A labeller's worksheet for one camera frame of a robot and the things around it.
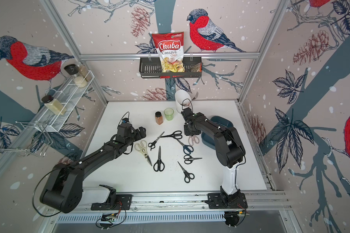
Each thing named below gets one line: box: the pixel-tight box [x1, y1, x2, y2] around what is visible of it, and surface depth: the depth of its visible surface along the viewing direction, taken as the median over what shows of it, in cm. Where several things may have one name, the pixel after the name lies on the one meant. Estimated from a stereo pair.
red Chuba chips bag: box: [151, 31, 186, 73], surface depth 84 cm
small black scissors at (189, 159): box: [183, 154, 203, 165], surface depth 90 cm
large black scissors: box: [153, 145, 165, 172], surface depth 88 cm
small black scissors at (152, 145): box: [147, 131, 165, 151], surface depth 97 cm
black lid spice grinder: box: [63, 64, 88, 88], surface depth 84 cm
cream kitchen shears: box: [134, 139, 153, 167], surface depth 95 cm
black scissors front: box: [177, 161, 195, 184], surface depth 84 cm
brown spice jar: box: [155, 111, 164, 126], surface depth 103 cm
